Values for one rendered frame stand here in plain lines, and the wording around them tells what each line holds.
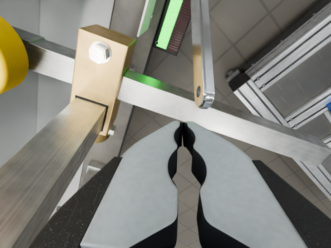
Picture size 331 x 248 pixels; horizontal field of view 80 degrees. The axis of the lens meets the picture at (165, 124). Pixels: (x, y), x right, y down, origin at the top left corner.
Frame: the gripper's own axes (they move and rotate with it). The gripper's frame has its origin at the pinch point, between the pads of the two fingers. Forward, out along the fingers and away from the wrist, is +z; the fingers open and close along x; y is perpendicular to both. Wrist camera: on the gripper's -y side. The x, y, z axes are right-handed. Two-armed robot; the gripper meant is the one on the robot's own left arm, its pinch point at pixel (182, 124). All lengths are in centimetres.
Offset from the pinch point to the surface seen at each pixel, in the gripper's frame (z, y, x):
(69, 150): 1.6, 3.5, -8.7
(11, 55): 7.2, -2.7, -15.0
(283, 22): 97, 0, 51
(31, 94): 32.5, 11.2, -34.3
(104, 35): 10.8, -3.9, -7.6
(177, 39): 26.5, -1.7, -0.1
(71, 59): 11.0, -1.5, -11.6
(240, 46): 97, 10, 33
